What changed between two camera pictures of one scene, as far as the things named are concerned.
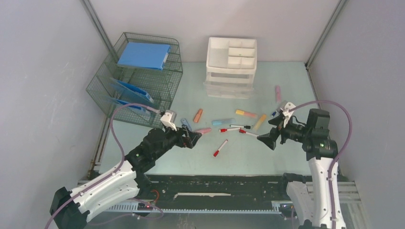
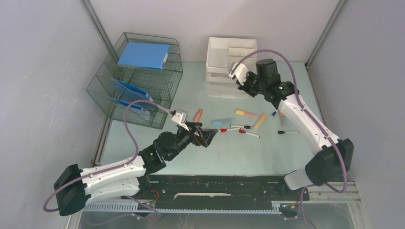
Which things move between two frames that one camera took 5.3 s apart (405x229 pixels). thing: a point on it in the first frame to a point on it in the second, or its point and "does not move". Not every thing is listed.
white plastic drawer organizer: [231, 65] does not move
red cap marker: [224, 130] does not move
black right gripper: [270, 138] to [243, 88]
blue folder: [144, 55] does not move
